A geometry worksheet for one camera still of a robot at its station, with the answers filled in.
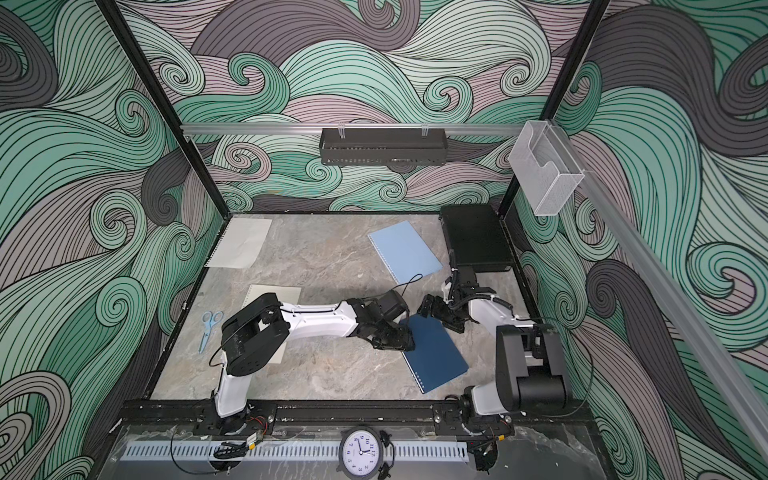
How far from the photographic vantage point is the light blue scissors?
0.88 meters

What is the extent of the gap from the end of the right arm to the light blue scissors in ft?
2.09

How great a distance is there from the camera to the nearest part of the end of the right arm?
66 centimetres
